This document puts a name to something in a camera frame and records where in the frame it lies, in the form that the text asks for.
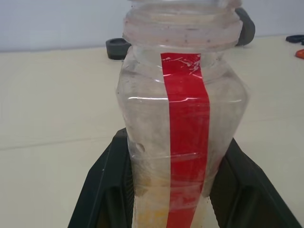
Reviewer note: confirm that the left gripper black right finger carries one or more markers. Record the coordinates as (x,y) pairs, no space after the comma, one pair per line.
(249,197)

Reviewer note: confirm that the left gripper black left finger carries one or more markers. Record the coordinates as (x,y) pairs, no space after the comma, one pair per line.
(107,190)

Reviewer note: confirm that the clear bottle with red tape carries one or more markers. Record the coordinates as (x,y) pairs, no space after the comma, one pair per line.
(183,123)

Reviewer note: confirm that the orange hacksaw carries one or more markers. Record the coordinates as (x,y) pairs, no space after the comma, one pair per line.
(300,53)

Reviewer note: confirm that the grey curved plastic shell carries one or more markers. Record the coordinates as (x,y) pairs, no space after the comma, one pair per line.
(247,29)

